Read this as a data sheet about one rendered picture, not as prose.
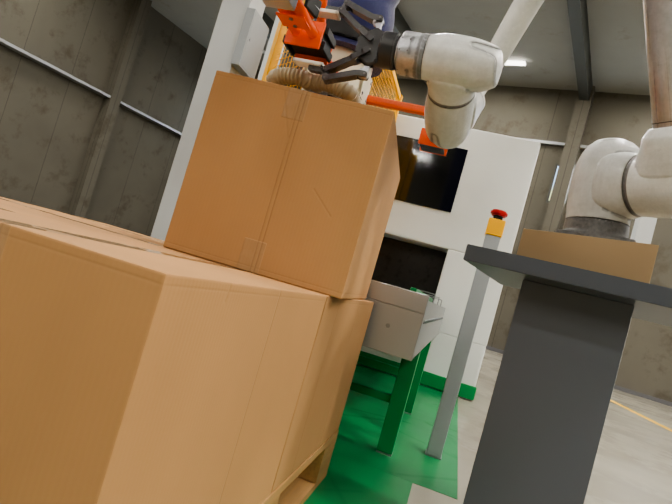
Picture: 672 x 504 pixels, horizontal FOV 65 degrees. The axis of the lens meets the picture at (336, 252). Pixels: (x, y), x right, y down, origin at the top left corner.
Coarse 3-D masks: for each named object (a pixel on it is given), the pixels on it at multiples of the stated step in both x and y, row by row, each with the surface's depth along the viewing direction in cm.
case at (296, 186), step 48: (240, 96) 113; (288, 96) 112; (240, 144) 112; (288, 144) 111; (336, 144) 109; (384, 144) 108; (192, 192) 113; (240, 192) 111; (288, 192) 110; (336, 192) 109; (384, 192) 132; (192, 240) 112; (240, 240) 111; (288, 240) 109; (336, 240) 108; (336, 288) 107
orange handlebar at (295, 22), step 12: (300, 0) 101; (276, 12) 106; (288, 12) 107; (300, 12) 104; (288, 24) 109; (300, 24) 108; (312, 24) 110; (312, 36) 113; (336, 72) 131; (372, 96) 143; (396, 108) 142; (408, 108) 141; (420, 108) 140
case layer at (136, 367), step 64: (0, 256) 51; (64, 256) 49; (128, 256) 54; (192, 256) 107; (0, 320) 50; (64, 320) 49; (128, 320) 47; (192, 320) 54; (256, 320) 71; (320, 320) 105; (0, 384) 49; (64, 384) 48; (128, 384) 46; (192, 384) 57; (256, 384) 78; (320, 384) 120; (0, 448) 49; (64, 448) 47; (128, 448) 48; (192, 448) 62; (256, 448) 86
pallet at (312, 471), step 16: (336, 432) 158; (320, 448) 139; (304, 464) 125; (320, 464) 147; (288, 480) 113; (304, 480) 146; (320, 480) 152; (272, 496) 103; (288, 496) 133; (304, 496) 136
